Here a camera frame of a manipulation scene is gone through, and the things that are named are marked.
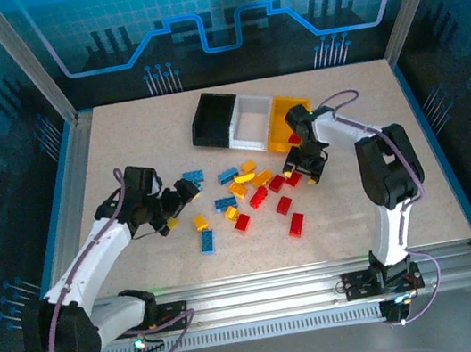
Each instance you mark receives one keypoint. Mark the red lego brick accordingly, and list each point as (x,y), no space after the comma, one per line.
(284,205)
(277,183)
(294,140)
(258,197)
(296,224)
(242,222)
(293,180)

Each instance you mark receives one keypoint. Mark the aluminium side rail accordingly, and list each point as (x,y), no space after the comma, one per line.
(72,199)

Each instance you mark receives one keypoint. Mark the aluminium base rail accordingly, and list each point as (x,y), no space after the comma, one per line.
(259,291)

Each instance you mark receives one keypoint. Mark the small black controller box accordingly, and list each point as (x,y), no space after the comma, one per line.
(146,351)
(394,312)

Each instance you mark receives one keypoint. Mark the white plastic bin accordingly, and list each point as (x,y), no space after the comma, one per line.
(248,143)

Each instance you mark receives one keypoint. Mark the black plastic bin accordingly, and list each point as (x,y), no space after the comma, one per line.
(212,116)

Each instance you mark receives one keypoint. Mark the blue table edge strip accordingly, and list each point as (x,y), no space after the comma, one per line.
(435,142)
(56,201)

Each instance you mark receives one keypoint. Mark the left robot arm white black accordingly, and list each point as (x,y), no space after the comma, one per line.
(94,249)

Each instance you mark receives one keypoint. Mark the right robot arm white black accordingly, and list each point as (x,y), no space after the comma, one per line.
(389,231)

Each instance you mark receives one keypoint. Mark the yellow plastic bin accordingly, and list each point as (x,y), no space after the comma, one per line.
(276,138)

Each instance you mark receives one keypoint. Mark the yellow lego brick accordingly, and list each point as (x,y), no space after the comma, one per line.
(238,190)
(232,213)
(200,222)
(248,166)
(243,178)
(262,177)

